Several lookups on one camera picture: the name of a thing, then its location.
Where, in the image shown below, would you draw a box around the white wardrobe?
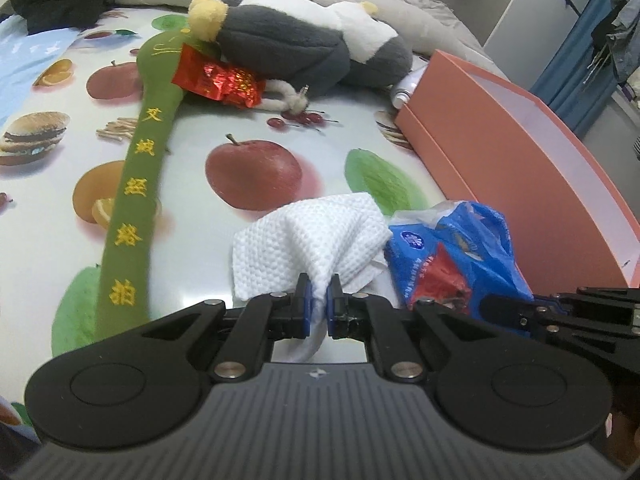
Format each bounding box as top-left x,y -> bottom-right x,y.
482,0 -> 584,86

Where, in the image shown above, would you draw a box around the white cord with toggle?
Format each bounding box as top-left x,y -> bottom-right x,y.
260,80 -> 314,114

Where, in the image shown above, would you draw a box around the blue curtain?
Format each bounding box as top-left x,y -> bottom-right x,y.
530,0 -> 626,142

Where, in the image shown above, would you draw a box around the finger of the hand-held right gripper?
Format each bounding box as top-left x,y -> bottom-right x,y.
481,294 -> 566,342
530,286 -> 640,312

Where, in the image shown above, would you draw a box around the grey white penguin plush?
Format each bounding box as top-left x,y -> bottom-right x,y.
187,0 -> 415,99

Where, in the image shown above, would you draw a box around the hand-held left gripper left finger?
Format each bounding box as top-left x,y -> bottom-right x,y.
135,272 -> 315,381

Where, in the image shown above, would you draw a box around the pink cardboard box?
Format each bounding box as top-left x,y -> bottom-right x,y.
395,49 -> 640,292

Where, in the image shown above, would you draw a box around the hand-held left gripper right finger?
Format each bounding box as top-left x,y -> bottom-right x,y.
326,272 -> 496,381

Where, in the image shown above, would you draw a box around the grey duvet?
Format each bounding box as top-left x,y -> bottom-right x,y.
115,0 -> 501,69

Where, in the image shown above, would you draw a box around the blue plastic bag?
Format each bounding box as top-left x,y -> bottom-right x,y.
385,200 -> 536,319

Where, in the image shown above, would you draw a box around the hanging clothes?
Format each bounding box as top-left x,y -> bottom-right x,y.
582,0 -> 640,87

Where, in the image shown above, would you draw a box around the white bottle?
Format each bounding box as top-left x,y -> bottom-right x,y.
391,71 -> 426,110

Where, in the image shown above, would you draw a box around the green plush stick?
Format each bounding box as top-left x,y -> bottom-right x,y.
92,27 -> 206,347

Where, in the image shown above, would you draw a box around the fruit printed sheet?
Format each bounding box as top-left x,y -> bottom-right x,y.
0,2 -> 506,411

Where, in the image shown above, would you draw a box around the red foil packet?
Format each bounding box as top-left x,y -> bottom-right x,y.
171,42 -> 266,110

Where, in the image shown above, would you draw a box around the white waffle cloth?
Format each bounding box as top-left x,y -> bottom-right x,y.
231,192 -> 394,366

